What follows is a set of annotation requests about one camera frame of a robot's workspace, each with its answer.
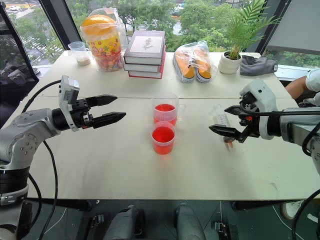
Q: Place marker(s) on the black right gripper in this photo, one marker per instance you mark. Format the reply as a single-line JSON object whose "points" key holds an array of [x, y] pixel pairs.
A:
{"points": [[251, 117]]}

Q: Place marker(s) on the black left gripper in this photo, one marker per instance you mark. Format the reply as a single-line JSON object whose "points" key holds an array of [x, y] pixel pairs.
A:
{"points": [[81, 113]]}

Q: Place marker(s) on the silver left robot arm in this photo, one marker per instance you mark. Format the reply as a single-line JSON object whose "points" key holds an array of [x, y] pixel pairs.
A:
{"points": [[22, 135]]}

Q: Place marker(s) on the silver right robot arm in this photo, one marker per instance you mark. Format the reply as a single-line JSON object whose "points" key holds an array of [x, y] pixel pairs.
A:
{"points": [[295, 125]]}

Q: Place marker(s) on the person's bare forearm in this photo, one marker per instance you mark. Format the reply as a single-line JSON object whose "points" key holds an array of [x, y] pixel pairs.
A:
{"points": [[296, 86]]}

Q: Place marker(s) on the clear plastic syringe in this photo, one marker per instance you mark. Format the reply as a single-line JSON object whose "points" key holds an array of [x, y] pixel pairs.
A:
{"points": [[221, 117]]}

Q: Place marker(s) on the large clear cup red liquid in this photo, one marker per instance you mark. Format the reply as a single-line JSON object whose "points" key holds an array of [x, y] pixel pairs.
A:
{"points": [[165, 107]]}

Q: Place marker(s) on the clear measuring cup with powder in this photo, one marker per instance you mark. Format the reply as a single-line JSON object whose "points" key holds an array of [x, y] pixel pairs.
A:
{"points": [[80, 53]]}

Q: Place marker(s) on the small clear cup red liquid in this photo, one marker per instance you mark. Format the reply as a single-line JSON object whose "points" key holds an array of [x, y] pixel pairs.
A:
{"points": [[163, 138]]}

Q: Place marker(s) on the red hardcover book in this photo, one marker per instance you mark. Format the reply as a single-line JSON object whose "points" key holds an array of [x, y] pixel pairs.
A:
{"points": [[145, 74]]}

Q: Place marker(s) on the white ribbed plant pot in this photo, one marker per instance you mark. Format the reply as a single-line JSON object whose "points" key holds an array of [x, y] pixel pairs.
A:
{"points": [[230, 65]]}

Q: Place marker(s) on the dark hardcover book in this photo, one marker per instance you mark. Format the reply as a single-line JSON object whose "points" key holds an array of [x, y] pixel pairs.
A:
{"points": [[142, 67]]}

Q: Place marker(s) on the yellow canvas shoe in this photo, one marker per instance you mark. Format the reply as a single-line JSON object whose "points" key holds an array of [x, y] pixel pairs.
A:
{"points": [[186, 65], [203, 67]]}

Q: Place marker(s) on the grey folded cloth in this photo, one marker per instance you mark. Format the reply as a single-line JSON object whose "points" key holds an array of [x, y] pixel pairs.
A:
{"points": [[258, 66]]}

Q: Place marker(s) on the candy jar with orange lid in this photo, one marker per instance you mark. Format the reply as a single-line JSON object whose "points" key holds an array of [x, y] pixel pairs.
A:
{"points": [[120, 27], [106, 47]]}

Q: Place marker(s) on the grey hardcover book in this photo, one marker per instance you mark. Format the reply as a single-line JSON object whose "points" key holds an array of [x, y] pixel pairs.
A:
{"points": [[146, 46]]}

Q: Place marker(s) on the orange shoes in plastic bag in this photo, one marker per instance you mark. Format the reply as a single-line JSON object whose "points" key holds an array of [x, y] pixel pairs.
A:
{"points": [[192, 53]]}

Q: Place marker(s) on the person's white sleeve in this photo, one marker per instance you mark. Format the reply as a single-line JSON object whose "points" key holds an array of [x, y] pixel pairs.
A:
{"points": [[313, 80]]}

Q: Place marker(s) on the green palm plant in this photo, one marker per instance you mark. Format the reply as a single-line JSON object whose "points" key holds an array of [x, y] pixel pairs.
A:
{"points": [[245, 27]]}

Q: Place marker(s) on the white sneaker on floor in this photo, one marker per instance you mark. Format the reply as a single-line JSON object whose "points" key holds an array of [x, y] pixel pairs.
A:
{"points": [[290, 210]]}

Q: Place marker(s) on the dark rounded grey shape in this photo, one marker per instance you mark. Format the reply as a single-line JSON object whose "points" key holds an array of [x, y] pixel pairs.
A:
{"points": [[190, 222], [125, 222]]}

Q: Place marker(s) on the grey white panel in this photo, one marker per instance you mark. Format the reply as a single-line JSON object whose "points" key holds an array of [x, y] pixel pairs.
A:
{"points": [[297, 25]]}

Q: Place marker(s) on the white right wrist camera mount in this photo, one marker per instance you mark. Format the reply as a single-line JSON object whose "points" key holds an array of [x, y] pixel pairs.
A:
{"points": [[265, 97]]}

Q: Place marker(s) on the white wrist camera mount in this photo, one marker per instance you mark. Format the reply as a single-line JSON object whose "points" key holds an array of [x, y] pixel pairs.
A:
{"points": [[67, 92], [265, 97]]}

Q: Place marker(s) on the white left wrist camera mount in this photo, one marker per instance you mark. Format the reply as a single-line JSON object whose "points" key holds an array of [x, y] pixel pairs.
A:
{"points": [[67, 92]]}

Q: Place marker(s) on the black table frame bar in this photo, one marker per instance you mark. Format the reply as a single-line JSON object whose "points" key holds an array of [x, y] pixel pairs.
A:
{"points": [[262, 205]]}

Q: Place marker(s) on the dark window frame pillar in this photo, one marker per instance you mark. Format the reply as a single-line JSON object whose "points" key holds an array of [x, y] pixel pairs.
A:
{"points": [[275, 25], [60, 22]]}

